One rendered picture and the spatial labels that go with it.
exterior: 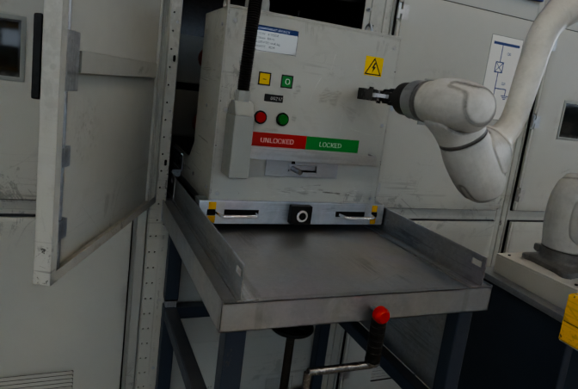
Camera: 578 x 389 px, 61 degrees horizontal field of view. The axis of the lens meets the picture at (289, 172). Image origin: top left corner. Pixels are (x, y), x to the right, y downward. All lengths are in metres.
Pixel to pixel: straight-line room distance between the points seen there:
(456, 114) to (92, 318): 1.15
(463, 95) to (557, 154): 1.37
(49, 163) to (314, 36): 0.71
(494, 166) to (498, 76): 0.95
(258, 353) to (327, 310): 0.86
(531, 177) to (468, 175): 1.16
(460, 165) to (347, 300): 0.36
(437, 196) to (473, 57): 0.52
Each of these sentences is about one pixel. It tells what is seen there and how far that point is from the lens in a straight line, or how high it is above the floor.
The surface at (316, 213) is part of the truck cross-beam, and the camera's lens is 1.34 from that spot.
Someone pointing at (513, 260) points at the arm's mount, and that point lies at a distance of 1.60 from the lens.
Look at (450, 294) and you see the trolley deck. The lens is 1.13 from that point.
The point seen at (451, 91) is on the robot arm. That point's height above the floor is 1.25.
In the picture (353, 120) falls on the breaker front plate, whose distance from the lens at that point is 1.35.
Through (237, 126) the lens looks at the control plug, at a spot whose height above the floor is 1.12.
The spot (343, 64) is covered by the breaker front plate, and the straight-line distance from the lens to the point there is 1.32.
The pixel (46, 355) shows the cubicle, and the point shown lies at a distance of 1.65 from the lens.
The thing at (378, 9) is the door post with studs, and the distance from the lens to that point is 1.70.
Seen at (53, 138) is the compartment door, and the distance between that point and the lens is 0.88.
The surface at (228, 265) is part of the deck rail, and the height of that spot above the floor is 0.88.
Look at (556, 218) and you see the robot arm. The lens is 1.55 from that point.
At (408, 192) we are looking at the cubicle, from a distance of 1.82.
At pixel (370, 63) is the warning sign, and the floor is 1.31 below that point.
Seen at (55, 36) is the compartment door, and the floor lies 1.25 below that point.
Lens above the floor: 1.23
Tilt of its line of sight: 10 degrees down
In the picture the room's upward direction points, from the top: 7 degrees clockwise
